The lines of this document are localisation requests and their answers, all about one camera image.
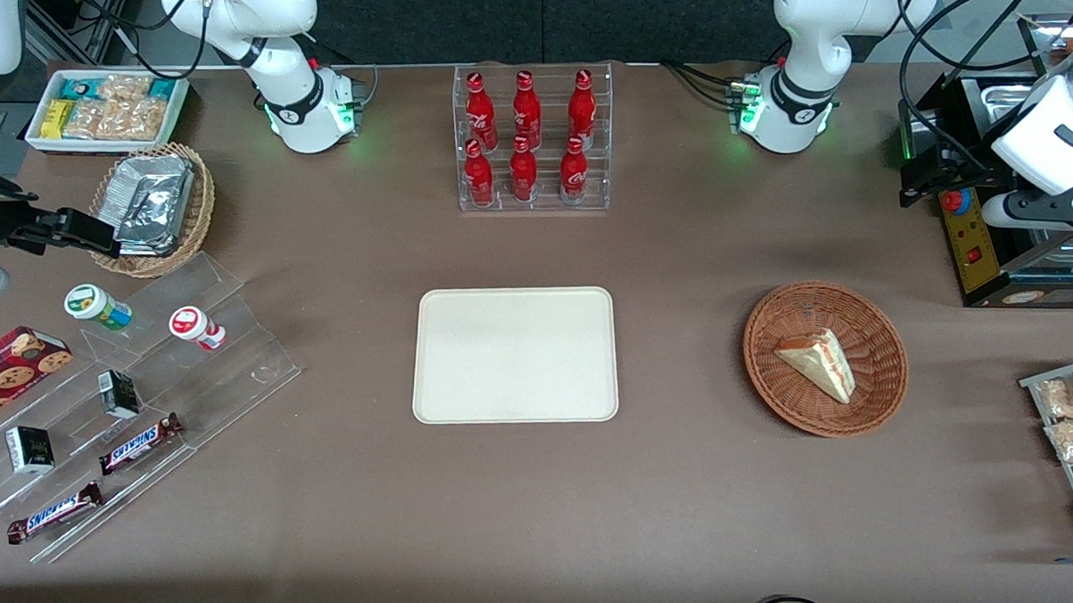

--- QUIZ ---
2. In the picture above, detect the clear acrylic stepped stand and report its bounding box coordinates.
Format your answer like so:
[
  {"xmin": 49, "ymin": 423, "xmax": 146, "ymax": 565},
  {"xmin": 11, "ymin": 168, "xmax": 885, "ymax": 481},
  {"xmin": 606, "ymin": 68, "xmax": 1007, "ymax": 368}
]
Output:
[{"xmin": 0, "ymin": 245, "xmax": 306, "ymax": 574}]

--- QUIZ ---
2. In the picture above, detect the grey metal frame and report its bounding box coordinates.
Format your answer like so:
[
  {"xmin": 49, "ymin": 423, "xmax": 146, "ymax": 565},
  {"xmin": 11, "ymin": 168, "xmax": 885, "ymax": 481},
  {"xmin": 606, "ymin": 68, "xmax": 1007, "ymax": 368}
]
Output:
[{"xmin": 23, "ymin": 0, "xmax": 143, "ymax": 65}]

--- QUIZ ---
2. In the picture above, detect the silver foil pack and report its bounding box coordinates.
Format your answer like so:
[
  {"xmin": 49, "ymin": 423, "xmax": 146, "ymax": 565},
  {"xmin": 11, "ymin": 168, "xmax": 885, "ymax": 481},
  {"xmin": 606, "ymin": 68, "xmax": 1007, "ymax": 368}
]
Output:
[
  {"xmin": 117, "ymin": 235, "xmax": 181, "ymax": 259},
  {"xmin": 108, "ymin": 153, "xmax": 196, "ymax": 248}
]

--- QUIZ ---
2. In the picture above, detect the Snickers chocolate bar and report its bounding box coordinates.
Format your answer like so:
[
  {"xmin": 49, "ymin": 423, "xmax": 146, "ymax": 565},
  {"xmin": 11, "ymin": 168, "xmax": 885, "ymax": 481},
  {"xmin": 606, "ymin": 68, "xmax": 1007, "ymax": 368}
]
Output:
[
  {"xmin": 6, "ymin": 477, "xmax": 105, "ymax": 549},
  {"xmin": 97, "ymin": 409, "xmax": 185, "ymax": 479}
]

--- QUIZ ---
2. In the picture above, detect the tan oval wicker basket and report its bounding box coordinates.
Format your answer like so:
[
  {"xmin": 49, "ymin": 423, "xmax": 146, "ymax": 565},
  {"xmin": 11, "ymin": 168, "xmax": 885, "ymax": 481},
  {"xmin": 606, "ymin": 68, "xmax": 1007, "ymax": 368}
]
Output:
[{"xmin": 87, "ymin": 139, "xmax": 218, "ymax": 281}]

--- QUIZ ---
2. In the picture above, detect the cream plastic tray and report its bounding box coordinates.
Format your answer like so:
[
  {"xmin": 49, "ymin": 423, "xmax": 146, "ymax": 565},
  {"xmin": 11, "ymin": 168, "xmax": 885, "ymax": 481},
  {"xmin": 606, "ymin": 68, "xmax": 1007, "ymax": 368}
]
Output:
[{"xmin": 412, "ymin": 280, "xmax": 624, "ymax": 431}]

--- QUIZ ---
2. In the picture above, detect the small black white carton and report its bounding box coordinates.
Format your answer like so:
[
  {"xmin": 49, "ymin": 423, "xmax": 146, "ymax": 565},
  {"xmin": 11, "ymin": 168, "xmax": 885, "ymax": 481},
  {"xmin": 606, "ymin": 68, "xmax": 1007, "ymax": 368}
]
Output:
[{"xmin": 4, "ymin": 425, "xmax": 58, "ymax": 476}]

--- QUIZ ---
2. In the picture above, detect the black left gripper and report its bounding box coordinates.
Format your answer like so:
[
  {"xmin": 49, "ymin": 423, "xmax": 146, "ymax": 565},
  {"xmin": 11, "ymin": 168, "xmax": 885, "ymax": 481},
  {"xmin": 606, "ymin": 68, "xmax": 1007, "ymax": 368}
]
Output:
[{"xmin": 899, "ymin": 139, "xmax": 1016, "ymax": 214}]

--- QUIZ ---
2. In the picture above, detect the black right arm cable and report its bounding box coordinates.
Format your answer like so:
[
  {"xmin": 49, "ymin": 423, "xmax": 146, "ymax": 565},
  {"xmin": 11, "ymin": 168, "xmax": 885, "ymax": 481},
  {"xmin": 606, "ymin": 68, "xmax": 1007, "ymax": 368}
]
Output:
[{"xmin": 27, "ymin": 0, "xmax": 214, "ymax": 82}]

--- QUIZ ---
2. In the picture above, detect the clear nut snack bag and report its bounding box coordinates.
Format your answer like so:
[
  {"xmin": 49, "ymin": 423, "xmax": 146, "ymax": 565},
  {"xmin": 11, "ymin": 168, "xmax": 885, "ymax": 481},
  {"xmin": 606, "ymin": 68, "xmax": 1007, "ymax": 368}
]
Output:
[
  {"xmin": 99, "ymin": 96, "xmax": 169, "ymax": 143},
  {"xmin": 63, "ymin": 97, "xmax": 108, "ymax": 141},
  {"xmin": 97, "ymin": 74, "xmax": 156, "ymax": 104}
]

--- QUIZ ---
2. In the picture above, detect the yellow snack packet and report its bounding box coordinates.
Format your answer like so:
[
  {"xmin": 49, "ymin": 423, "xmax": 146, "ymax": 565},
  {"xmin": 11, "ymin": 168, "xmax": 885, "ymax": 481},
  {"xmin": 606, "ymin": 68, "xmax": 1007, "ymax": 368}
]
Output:
[{"xmin": 41, "ymin": 99, "xmax": 77, "ymax": 141}]

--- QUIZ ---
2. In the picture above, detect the red cola bottle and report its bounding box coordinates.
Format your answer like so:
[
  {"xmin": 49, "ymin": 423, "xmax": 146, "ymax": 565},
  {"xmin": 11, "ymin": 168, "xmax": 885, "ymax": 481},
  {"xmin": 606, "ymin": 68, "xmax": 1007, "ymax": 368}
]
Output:
[
  {"xmin": 463, "ymin": 71, "xmax": 499, "ymax": 151},
  {"xmin": 511, "ymin": 70, "xmax": 544, "ymax": 149},
  {"xmin": 508, "ymin": 136, "xmax": 541, "ymax": 203},
  {"xmin": 557, "ymin": 136, "xmax": 590, "ymax": 205},
  {"xmin": 566, "ymin": 68, "xmax": 599, "ymax": 149},
  {"xmin": 462, "ymin": 138, "xmax": 498, "ymax": 208}
]

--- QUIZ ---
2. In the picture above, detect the brown round wicker basket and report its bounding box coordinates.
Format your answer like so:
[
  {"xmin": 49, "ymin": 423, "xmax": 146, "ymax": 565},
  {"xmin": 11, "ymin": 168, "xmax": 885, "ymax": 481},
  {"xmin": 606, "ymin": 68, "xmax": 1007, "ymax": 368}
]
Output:
[{"xmin": 739, "ymin": 278, "xmax": 912, "ymax": 441}]

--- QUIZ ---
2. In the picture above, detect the black hot food case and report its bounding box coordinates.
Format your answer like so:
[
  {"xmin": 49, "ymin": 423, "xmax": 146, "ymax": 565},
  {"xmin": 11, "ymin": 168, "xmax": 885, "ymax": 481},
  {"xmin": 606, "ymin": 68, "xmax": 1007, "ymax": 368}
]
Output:
[{"xmin": 892, "ymin": 6, "xmax": 1073, "ymax": 312}]

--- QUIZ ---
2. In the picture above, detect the black base cable bundle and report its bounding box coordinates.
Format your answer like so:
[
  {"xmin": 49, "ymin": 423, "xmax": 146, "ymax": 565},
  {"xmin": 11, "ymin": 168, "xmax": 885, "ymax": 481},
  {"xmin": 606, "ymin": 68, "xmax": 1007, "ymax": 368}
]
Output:
[{"xmin": 659, "ymin": 61, "xmax": 747, "ymax": 110}]

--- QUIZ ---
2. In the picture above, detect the red capped drink bottle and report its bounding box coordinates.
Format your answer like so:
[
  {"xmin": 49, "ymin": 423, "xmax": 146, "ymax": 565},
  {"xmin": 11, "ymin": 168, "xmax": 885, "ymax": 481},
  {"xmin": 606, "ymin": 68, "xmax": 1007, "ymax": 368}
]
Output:
[{"xmin": 168, "ymin": 305, "xmax": 228, "ymax": 353}]

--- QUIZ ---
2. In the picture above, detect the triangular sandwich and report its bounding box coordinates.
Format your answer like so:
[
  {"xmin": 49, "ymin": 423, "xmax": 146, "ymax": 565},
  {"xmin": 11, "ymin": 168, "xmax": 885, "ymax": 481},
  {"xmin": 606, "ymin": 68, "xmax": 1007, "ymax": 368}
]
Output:
[{"xmin": 772, "ymin": 326, "xmax": 858, "ymax": 405}]

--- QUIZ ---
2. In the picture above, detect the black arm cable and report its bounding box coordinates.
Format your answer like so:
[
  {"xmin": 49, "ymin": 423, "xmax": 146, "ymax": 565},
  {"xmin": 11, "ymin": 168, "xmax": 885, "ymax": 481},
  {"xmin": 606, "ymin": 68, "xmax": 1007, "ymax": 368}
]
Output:
[
  {"xmin": 892, "ymin": 0, "xmax": 1073, "ymax": 178},
  {"xmin": 27, "ymin": 0, "xmax": 214, "ymax": 82}
]

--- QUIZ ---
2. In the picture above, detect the red plaid cookie box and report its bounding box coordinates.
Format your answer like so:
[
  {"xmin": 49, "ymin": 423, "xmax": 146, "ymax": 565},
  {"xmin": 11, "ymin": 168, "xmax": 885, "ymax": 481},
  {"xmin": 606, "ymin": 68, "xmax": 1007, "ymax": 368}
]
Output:
[{"xmin": 0, "ymin": 325, "xmax": 75, "ymax": 440}]

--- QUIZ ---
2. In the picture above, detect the white rectangular snack bin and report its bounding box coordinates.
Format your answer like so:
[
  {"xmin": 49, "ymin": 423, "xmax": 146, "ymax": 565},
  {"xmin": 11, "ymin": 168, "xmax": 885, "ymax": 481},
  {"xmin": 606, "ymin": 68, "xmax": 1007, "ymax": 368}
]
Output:
[{"xmin": 24, "ymin": 68, "xmax": 192, "ymax": 158}]

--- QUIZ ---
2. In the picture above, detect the stainless steel pan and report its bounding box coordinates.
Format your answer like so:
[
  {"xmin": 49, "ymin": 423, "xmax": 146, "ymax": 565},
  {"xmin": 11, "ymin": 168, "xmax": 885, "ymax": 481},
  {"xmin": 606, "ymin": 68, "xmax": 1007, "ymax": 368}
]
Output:
[{"xmin": 976, "ymin": 78, "xmax": 1050, "ymax": 126}]

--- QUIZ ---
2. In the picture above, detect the green capped drink bottle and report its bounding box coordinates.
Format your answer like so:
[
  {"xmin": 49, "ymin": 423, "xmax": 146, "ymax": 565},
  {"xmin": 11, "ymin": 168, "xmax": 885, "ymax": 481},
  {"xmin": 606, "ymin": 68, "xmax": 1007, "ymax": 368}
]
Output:
[{"xmin": 62, "ymin": 283, "xmax": 135, "ymax": 334}]

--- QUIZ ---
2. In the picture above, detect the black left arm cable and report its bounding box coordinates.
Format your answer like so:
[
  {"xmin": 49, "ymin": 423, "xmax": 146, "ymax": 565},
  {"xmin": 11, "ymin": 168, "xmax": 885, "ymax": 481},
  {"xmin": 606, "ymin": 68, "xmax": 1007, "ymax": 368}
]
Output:
[{"xmin": 892, "ymin": 0, "xmax": 1073, "ymax": 178}]

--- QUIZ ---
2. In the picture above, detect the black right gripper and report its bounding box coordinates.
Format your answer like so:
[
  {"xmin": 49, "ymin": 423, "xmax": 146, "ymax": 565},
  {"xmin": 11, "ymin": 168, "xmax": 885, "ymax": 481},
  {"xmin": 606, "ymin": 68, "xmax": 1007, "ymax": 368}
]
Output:
[{"xmin": 0, "ymin": 165, "xmax": 123, "ymax": 258}]

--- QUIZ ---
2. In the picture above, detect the clear acrylic bottle rack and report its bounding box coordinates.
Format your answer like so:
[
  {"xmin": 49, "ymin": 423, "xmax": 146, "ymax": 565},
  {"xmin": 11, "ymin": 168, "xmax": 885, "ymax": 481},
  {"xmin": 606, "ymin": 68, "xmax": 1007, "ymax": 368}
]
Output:
[{"xmin": 449, "ymin": 58, "xmax": 615, "ymax": 218}]

